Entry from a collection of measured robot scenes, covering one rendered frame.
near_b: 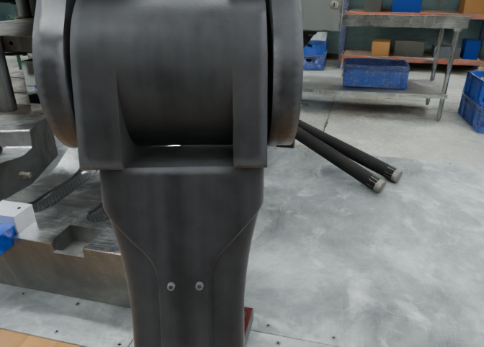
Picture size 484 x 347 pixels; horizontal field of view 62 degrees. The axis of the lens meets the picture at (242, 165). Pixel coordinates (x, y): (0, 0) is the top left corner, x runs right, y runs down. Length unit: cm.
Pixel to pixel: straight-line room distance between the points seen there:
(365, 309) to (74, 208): 45
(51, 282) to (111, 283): 10
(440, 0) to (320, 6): 590
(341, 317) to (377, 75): 369
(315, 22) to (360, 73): 293
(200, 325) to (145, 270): 3
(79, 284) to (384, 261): 46
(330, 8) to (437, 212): 65
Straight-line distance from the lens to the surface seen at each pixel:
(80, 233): 63
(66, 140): 17
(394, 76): 419
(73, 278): 62
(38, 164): 103
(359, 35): 707
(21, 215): 64
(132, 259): 16
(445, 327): 62
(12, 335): 63
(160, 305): 17
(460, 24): 401
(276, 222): 75
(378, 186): 88
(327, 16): 124
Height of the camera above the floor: 121
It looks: 25 degrees down
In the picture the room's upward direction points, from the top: straight up
